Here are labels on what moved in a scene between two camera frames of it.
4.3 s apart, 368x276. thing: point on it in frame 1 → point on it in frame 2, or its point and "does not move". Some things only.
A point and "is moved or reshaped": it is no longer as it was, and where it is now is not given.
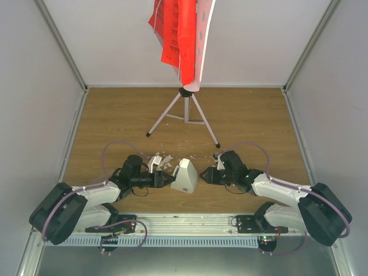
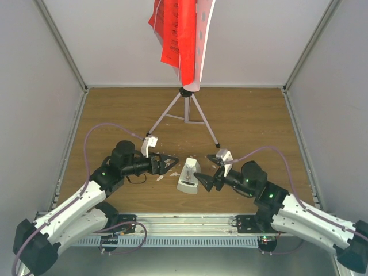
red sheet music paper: [174, 22] does not move
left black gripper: [158, 179] → [161, 169]
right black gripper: [211, 176] → [210, 179]
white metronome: [186, 179] is moved or reshaped
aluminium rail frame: [187, 224] does not move
